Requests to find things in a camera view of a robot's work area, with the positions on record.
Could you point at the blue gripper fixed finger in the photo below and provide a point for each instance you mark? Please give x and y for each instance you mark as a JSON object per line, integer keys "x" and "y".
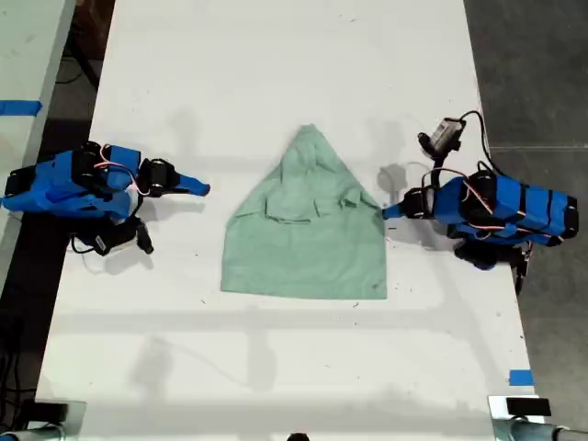
{"x": 195, "y": 183}
{"x": 395, "y": 209}

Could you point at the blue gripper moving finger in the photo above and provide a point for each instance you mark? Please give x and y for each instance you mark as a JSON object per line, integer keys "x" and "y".
{"x": 188, "y": 189}
{"x": 395, "y": 216}

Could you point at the pale green T-shirt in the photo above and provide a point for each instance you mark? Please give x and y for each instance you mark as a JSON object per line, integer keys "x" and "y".
{"x": 303, "y": 243}

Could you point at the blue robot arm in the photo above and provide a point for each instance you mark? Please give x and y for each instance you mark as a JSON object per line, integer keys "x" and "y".
{"x": 55, "y": 184}
{"x": 505, "y": 211}

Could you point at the long blue tape strip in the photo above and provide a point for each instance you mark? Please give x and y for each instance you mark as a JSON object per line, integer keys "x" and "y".
{"x": 18, "y": 107}

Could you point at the grey side table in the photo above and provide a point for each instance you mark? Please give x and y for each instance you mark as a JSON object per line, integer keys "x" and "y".
{"x": 27, "y": 69}

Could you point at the short blue tape piece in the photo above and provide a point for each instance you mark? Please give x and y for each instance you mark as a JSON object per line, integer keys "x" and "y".
{"x": 520, "y": 377}

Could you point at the small black box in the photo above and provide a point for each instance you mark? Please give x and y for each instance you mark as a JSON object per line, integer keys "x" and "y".
{"x": 528, "y": 407}
{"x": 50, "y": 411}

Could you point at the round black object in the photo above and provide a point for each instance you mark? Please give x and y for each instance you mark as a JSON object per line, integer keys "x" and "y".
{"x": 298, "y": 437}

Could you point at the grey metal pipe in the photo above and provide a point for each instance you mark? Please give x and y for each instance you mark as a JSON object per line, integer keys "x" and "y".
{"x": 32, "y": 434}
{"x": 537, "y": 431}

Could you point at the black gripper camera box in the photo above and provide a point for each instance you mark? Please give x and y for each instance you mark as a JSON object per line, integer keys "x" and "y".
{"x": 112, "y": 239}
{"x": 443, "y": 133}

